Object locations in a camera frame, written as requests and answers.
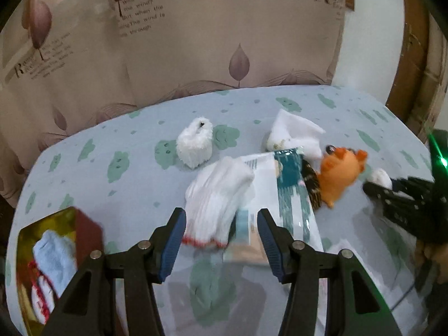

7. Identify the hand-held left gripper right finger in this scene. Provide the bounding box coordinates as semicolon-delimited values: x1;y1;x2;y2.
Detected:
257;209;403;336

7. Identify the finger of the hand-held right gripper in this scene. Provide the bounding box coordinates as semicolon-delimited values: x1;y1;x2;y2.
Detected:
389;177;436;197
363;181;436;244

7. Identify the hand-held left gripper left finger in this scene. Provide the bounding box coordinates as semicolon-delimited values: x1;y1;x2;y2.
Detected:
42;207;187;336

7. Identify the small white plush ball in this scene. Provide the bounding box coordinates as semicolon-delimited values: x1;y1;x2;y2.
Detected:
370;169;393;189

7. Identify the wet wipes packet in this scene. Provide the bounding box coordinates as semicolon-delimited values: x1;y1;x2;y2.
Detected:
224;148;324;268

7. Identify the white knit gloves red cuff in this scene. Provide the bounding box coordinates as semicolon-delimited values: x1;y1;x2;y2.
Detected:
182;156;257;250

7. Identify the red and gold tin box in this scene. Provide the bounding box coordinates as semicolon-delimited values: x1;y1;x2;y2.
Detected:
16;207;104;336

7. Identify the person's right hand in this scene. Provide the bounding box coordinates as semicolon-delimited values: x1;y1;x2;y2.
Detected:
413;240;448;281

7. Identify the orange plush toy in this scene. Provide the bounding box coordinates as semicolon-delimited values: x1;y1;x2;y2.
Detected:
317;146;369;209

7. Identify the cloud print tablecloth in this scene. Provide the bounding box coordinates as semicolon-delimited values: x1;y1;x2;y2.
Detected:
6;84;440;336

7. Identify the white fluffy plush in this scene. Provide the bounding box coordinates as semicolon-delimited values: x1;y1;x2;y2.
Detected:
176;117;215;169

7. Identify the light blue sock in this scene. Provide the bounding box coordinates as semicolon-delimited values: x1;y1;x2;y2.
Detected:
32;230;78;298

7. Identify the white folded cloth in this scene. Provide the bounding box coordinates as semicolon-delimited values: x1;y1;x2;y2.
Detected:
266;109;327;160

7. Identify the tall brown cardboard box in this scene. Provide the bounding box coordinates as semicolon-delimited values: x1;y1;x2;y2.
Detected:
385;0;448;145

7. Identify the leaf print curtain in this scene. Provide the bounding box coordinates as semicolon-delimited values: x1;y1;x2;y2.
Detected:
0;0;355;212

